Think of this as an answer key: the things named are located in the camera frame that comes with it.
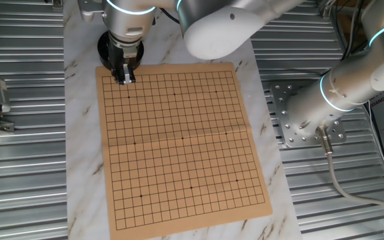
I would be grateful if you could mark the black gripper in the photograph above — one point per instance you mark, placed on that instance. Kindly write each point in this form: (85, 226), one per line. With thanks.
(122, 55)

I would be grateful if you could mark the small metal corner bracket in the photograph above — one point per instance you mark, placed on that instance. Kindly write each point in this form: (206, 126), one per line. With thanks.
(57, 3)
(326, 10)

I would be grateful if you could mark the black bowl of Go stones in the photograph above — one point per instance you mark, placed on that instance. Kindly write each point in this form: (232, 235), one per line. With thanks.
(103, 53)

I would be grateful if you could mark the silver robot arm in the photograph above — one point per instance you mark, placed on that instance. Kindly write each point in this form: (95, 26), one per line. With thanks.
(345, 83)

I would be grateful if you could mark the wooden go board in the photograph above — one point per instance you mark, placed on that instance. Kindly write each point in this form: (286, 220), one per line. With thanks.
(178, 160)

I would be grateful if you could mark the white marble pattern mat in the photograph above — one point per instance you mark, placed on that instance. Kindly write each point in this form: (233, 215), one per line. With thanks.
(82, 150)

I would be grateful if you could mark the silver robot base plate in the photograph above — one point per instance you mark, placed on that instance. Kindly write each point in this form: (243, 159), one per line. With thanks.
(278, 110)

